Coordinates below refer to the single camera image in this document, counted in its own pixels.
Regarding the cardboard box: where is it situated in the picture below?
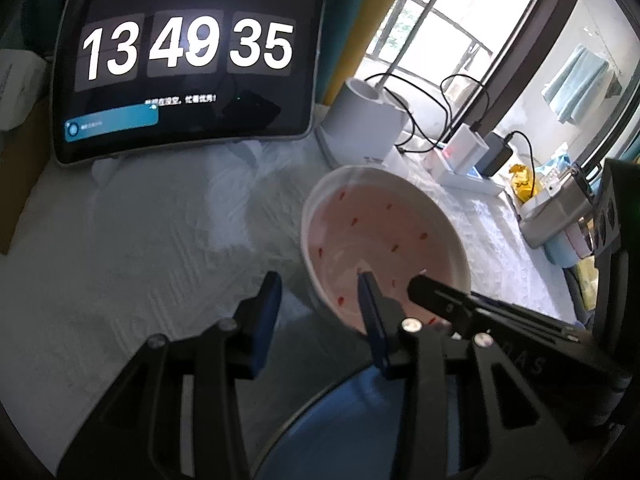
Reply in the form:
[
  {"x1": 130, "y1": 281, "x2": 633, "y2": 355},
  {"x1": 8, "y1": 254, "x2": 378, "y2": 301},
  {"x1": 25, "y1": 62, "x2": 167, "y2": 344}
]
[{"x1": 0, "y1": 97, "x2": 53, "y2": 256}]

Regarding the tablet with clock display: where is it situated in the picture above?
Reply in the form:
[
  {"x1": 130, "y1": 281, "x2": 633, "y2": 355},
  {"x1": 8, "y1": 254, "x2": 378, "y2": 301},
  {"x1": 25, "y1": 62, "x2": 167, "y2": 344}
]
[{"x1": 49, "y1": 0, "x2": 327, "y2": 166}]

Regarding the small white box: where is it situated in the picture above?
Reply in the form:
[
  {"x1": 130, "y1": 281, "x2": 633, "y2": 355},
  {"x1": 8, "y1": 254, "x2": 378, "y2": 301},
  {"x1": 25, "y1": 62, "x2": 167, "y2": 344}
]
[{"x1": 0, "y1": 49, "x2": 51, "y2": 133}]

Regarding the pink bowl with red dots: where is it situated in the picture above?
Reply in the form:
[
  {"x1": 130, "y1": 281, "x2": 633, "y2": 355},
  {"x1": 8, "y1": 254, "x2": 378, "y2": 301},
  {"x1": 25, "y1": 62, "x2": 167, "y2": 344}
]
[{"x1": 300, "y1": 165, "x2": 471, "y2": 336}]

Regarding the black charger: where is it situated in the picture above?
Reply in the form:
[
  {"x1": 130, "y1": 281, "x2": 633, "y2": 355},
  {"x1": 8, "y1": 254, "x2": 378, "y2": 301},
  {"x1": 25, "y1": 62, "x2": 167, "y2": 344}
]
[{"x1": 480, "y1": 132, "x2": 515, "y2": 178}]

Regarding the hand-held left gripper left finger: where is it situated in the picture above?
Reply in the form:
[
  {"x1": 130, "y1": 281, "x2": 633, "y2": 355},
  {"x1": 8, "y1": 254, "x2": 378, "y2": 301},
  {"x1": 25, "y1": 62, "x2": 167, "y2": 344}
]
[{"x1": 57, "y1": 271, "x2": 283, "y2": 480}]

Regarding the dark blue bowl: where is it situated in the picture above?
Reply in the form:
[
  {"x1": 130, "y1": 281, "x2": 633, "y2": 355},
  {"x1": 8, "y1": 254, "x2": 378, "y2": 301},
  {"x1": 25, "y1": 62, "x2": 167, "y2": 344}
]
[{"x1": 249, "y1": 360, "x2": 481, "y2": 480}]

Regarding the yellow tissue pack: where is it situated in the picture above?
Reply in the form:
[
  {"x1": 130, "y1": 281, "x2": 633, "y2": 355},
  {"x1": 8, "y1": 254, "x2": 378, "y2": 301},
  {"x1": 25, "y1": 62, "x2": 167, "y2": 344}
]
[{"x1": 575, "y1": 257, "x2": 601, "y2": 313}]

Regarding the yellow plastic bag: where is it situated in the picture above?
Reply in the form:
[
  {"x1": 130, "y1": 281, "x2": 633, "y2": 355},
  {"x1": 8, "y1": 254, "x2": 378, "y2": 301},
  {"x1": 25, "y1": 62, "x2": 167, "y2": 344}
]
[{"x1": 507, "y1": 162, "x2": 537, "y2": 205}]

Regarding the white power strip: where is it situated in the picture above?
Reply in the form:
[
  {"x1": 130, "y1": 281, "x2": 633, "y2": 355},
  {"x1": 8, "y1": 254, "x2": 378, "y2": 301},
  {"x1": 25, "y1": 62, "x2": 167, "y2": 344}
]
[{"x1": 422, "y1": 152, "x2": 507, "y2": 197}]

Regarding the light blue hanging towel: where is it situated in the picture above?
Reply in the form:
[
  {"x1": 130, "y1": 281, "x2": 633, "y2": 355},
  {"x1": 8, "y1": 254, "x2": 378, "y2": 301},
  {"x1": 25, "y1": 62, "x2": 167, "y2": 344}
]
[{"x1": 542, "y1": 44, "x2": 612, "y2": 125}]

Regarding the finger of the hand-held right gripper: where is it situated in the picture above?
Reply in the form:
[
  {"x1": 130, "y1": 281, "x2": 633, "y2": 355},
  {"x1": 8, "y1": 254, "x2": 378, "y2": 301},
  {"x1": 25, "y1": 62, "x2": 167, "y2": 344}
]
[
  {"x1": 407, "y1": 274, "x2": 506, "y2": 340},
  {"x1": 470, "y1": 294, "x2": 588, "y2": 343}
]

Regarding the black charger cable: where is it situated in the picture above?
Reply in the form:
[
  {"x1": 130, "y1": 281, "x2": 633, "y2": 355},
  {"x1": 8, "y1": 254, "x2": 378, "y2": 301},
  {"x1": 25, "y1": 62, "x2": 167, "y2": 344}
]
[{"x1": 364, "y1": 72, "x2": 538, "y2": 198}]

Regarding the dark window frame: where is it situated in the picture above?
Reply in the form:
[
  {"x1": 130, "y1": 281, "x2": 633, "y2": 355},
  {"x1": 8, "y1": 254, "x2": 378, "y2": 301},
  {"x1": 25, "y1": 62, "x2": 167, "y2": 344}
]
[{"x1": 367, "y1": 0, "x2": 640, "y2": 171}]

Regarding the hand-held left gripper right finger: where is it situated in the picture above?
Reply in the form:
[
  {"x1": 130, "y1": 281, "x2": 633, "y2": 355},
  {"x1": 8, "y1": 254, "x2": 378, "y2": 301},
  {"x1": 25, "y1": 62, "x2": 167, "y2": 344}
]
[{"x1": 356, "y1": 271, "x2": 596, "y2": 480}]

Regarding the grey container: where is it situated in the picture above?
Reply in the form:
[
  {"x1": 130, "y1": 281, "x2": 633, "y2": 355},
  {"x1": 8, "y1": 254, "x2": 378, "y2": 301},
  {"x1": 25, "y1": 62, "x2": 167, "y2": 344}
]
[{"x1": 519, "y1": 167, "x2": 603, "y2": 250}]

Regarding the white desk lamp base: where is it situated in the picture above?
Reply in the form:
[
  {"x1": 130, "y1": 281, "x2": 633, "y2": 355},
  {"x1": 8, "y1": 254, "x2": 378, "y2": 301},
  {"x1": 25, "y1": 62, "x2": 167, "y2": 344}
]
[{"x1": 315, "y1": 77, "x2": 411, "y2": 167}]

